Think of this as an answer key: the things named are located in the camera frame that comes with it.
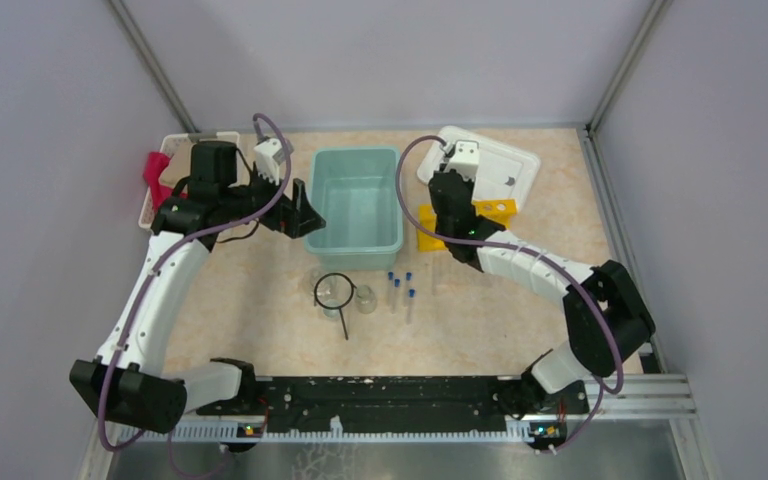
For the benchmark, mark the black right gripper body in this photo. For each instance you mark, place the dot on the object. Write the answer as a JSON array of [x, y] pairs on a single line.
[[441, 227]]

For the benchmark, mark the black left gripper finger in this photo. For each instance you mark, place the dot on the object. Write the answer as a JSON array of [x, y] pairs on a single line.
[[308, 219], [300, 199]]

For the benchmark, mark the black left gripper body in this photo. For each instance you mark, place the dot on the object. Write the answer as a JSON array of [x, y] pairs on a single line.
[[261, 193]]

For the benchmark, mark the yellow test tube rack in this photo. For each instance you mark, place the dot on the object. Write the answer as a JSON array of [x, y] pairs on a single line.
[[500, 211]]

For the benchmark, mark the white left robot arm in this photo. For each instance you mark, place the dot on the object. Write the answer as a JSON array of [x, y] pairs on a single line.
[[124, 382]]

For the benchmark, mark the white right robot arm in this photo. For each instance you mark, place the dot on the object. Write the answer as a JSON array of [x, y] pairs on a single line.
[[606, 318]]

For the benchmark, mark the teal plastic bin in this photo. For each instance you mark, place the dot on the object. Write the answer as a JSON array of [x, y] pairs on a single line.
[[354, 189]]

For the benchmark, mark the white plastic tray lid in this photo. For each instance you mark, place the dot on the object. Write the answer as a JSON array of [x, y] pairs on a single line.
[[505, 172]]

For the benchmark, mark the clear glass flask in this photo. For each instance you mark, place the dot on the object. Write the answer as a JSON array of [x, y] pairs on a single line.
[[318, 283]]

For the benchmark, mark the small clear glass dish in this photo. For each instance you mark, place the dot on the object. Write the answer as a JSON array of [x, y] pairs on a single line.
[[332, 309]]

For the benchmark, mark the clear glass beaker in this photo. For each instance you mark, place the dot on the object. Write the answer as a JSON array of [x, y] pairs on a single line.
[[365, 299]]

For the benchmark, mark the white perforated plastic basket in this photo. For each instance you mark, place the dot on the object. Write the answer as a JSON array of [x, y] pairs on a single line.
[[168, 146]]

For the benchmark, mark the beige cloth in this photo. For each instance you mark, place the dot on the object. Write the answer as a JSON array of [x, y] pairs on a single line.
[[179, 165]]

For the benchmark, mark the pink cloth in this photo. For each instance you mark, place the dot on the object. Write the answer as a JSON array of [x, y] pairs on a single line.
[[155, 163]]

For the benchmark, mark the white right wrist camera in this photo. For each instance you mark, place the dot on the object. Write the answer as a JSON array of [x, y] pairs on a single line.
[[461, 157]]

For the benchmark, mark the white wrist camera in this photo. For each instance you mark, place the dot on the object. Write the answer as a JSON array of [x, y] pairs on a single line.
[[270, 156], [461, 157]]

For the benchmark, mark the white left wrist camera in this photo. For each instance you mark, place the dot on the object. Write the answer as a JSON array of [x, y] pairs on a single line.
[[270, 156]]

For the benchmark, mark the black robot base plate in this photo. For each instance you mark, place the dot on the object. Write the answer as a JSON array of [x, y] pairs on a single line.
[[397, 404]]

